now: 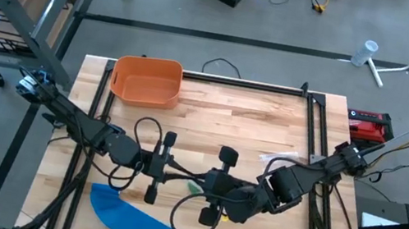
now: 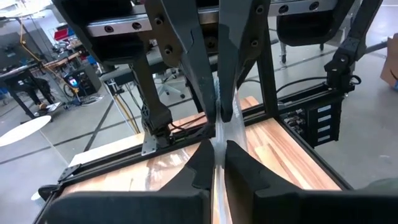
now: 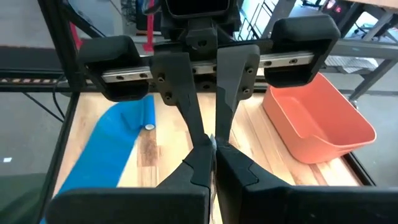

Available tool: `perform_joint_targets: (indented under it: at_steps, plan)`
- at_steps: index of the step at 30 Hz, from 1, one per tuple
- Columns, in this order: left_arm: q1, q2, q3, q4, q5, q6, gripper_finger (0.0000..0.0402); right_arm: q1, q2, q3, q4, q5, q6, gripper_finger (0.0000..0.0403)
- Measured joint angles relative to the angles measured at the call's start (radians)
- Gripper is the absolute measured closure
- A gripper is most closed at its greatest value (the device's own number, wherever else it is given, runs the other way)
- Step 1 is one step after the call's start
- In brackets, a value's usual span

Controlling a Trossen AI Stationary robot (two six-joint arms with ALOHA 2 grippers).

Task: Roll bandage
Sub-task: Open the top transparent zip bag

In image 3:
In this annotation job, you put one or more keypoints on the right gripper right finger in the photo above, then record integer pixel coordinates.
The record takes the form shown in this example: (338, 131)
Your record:
(295, 205)

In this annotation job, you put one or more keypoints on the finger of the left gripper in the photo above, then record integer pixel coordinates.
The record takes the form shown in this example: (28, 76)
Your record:
(236, 77)
(174, 77)

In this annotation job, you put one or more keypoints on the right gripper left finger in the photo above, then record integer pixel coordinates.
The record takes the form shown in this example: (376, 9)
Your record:
(140, 205)

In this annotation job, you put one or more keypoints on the blue elastic bandage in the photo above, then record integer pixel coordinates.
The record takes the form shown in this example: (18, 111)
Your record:
(105, 149)

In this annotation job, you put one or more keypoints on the orange plastic bin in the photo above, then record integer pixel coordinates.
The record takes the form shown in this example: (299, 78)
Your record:
(326, 130)

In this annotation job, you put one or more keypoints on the black platform with hazard stripes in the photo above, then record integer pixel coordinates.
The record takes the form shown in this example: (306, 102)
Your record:
(28, 62)

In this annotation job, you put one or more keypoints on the black caster wheel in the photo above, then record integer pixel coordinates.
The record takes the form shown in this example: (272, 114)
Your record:
(353, 104)

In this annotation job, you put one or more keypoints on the computer tower with lights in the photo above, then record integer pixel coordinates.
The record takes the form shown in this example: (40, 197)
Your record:
(334, 6)

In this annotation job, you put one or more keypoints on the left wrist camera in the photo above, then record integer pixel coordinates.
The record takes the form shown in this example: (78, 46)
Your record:
(196, 7)

